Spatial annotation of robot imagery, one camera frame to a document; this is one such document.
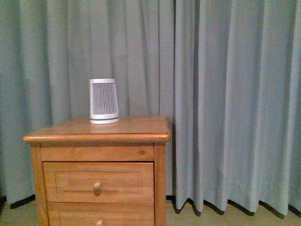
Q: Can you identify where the grey-green curtain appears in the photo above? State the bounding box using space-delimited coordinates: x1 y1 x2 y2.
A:
174 0 301 215
0 0 175 204

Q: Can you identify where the right grey-green curtain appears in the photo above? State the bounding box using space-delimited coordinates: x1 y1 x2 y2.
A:
174 0 301 215

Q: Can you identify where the wooden drawer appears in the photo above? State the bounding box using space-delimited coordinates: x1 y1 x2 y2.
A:
48 203 155 226
43 162 154 204

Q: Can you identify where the wooden nightstand cabinet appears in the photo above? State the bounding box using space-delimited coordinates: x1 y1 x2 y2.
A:
23 116 171 226

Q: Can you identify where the left grey-green curtain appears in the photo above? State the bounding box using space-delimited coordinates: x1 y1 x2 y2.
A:
0 0 175 204

